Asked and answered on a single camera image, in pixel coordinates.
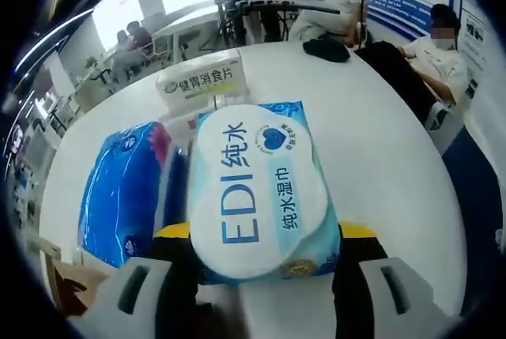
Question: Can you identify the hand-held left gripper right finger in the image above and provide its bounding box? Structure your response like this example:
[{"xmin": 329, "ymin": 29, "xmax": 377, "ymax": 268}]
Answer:
[{"xmin": 331, "ymin": 220, "xmax": 436, "ymax": 339}]

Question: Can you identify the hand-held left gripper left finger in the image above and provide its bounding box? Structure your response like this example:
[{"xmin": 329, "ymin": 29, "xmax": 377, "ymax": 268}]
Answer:
[{"xmin": 98, "ymin": 223, "xmax": 202, "ymax": 339}]

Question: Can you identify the brown cardboard shoe box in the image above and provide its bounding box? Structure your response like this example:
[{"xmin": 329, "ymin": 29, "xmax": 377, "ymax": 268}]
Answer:
[{"xmin": 39, "ymin": 235, "xmax": 119, "ymax": 308}]

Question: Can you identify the blue soft tissue pack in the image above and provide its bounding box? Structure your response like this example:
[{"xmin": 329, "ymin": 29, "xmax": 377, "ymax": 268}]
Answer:
[{"xmin": 77, "ymin": 120, "xmax": 173, "ymax": 269}]

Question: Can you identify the light blue wet wipes pack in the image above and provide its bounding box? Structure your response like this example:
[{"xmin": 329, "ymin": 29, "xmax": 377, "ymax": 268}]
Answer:
[{"xmin": 188, "ymin": 101, "xmax": 342, "ymax": 287}]

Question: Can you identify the white medicine box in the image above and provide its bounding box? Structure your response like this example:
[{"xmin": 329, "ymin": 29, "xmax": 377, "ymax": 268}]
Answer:
[{"xmin": 155, "ymin": 48, "xmax": 248, "ymax": 111}]

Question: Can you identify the dark blue seat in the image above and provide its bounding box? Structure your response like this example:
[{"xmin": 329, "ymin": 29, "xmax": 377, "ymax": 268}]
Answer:
[{"xmin": 430, "ymin": 109, "xmax": 501, "ymax": 205}]

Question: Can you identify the black jacket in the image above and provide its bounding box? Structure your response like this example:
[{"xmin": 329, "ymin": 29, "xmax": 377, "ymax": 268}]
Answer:
[{"xmin": 355, "ymin": 40, "xmax": 440, "ymax": 126}]

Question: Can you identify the black cloth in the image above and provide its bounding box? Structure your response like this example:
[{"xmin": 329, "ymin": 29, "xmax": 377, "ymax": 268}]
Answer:
[{"xmin": 302, "ymin": 37, "xmax": 353, "ymax": 64}]

